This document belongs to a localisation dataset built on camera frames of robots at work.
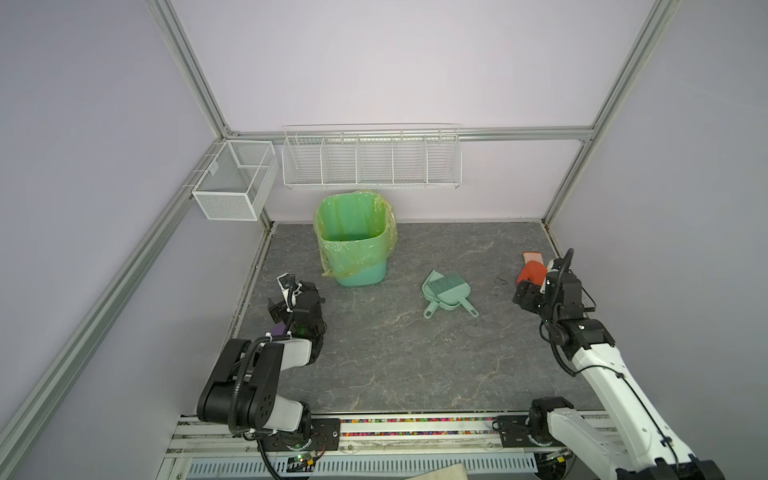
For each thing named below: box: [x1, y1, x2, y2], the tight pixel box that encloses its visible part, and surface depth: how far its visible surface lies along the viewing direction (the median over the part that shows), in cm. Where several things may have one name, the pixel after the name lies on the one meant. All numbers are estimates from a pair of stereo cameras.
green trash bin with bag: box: [314, 190, 398, 287], surface depth 94 cm
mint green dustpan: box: [422, 269, 461, 319], surface depth 97 cm
